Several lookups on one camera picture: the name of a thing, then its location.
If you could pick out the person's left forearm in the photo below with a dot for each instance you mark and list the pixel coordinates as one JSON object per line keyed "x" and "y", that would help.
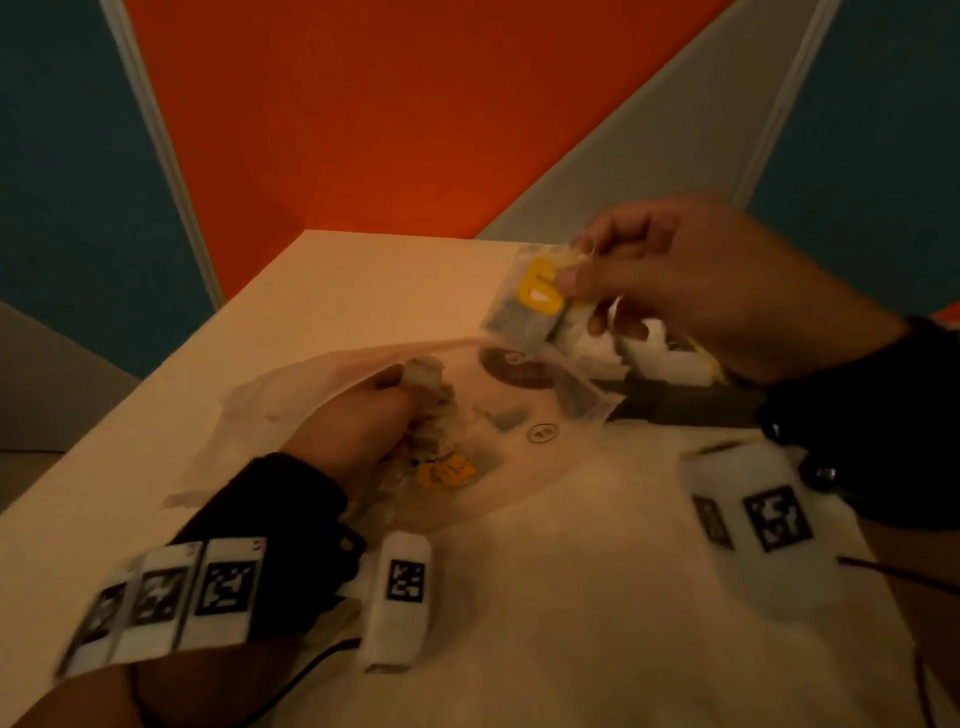
{"x": 187, "y": 690}

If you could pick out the dark compartment organizer box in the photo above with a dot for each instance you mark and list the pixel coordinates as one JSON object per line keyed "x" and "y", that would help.
{"x": 690, "y": 405}

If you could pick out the purple white card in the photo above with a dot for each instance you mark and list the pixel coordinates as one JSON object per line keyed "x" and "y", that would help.
{"x": 517, "y": 367}

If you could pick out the clear plastic bag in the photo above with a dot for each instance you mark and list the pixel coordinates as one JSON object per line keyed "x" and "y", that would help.
{"x": 247, "y": 420}

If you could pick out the pile of paper tea bags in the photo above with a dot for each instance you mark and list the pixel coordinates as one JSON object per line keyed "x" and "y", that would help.
{"x": 446, "y": 472}

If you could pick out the person's right hand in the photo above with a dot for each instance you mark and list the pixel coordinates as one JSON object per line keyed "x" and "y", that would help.
{"x": 735, "y": 292}

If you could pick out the white marker block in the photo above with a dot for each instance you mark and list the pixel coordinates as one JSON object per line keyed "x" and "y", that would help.
{"x": 217, "y": 630}

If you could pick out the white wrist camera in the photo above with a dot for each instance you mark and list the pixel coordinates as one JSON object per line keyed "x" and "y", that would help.
{"x": 394, "y": 630}
{"x": 787, "y": 585}

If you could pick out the person's left hand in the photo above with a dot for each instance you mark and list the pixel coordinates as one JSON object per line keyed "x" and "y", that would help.
{"x": 352, "y": 435}

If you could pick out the person's right forearm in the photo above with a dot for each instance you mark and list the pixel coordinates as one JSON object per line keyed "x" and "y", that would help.
{"x": 922, "y": 637}

